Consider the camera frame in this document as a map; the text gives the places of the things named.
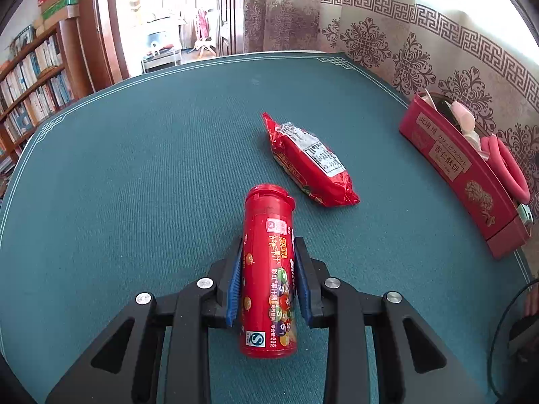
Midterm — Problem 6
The red candy bottle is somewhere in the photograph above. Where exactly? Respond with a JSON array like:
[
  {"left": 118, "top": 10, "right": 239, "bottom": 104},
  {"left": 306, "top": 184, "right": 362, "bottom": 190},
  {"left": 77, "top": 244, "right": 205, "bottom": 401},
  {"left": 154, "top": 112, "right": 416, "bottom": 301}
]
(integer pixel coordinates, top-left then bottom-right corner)
[{"left": 240, "top": 183, "right": 298, "bottom": 359}]

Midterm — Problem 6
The pink foam ring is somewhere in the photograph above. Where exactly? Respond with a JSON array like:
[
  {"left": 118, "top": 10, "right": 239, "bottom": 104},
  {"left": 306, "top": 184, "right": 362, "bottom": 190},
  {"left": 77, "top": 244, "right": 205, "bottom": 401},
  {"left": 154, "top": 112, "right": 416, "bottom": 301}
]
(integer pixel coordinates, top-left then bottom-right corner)
[{"left": 479, "top": 134, "right": 532, "bottom": 205}]

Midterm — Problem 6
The black cable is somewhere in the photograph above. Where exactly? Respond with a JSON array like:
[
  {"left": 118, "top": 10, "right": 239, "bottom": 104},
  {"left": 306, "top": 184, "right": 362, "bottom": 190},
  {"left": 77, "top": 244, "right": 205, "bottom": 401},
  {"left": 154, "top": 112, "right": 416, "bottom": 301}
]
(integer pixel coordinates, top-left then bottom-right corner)
[{"left": 487, "top": 279, "right": 539, "bottom": 399}]

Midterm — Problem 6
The red snack bag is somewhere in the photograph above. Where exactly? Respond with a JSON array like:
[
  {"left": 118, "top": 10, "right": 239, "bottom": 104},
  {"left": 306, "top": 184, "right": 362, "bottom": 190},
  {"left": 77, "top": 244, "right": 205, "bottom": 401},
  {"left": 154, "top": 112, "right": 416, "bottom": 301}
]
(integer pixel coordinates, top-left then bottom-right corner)
[{"left": 262, "top": 112, "right": 360, "bottom": 208}]

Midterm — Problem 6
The dark wooden door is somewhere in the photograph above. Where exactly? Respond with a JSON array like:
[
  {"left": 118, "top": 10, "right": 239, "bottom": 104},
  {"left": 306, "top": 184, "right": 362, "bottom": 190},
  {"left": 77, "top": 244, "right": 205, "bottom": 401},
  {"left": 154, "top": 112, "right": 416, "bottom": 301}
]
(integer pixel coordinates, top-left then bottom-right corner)
[{"left": 216, "top": 0, "right": 245, "bottom": 57}]

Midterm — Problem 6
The patterned curtain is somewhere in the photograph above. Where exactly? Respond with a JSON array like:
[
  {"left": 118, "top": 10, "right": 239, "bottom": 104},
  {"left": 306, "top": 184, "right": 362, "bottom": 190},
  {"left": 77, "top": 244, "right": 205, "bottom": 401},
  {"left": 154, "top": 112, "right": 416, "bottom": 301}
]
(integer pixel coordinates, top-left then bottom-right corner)
[{"left": 244, "top": 0, "right": 538, "bottom": 210}]

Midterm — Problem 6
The cream plastic jar lid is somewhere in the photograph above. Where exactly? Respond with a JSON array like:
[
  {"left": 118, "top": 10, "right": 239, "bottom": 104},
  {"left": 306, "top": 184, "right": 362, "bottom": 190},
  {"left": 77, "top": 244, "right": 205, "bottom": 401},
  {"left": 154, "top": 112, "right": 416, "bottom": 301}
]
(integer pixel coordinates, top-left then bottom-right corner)
[{"left": 421, "top": 90, "right": 481, "bottom": 153}]

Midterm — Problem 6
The red gift box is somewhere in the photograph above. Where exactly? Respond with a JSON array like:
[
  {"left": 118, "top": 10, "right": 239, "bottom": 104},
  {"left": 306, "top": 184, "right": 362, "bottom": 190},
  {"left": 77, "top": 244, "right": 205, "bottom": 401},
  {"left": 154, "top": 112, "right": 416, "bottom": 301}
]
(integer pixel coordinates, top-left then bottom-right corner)
[{"left": 399, "top": 95, "right": 532, "bottom": 259}]

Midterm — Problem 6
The green table mat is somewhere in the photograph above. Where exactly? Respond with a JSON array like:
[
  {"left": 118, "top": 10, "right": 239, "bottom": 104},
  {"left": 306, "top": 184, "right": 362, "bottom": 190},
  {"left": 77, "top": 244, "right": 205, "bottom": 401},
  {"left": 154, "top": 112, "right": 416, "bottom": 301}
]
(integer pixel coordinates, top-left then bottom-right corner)
[{"left": 1, "top": 53, "right": 529, "bottom": 403}]

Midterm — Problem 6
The wooden bookshelf with books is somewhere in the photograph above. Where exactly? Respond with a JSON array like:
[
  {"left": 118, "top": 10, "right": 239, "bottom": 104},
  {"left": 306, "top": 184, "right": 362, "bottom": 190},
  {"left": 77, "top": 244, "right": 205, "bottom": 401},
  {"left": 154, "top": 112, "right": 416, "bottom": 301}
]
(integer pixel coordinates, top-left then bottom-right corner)
[{"left": 1, "top": 0, "right": 93, "bottom": 193}]

